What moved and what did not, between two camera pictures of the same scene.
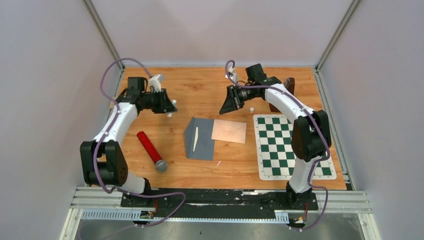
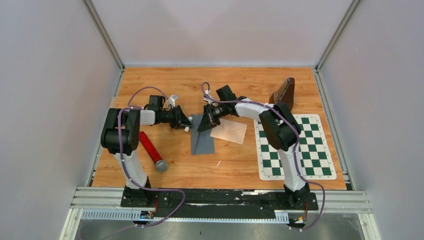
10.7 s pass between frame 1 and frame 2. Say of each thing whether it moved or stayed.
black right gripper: moved
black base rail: stayed
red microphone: stayed
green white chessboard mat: stayed
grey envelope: moved
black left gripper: moved
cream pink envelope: stayed
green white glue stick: moved
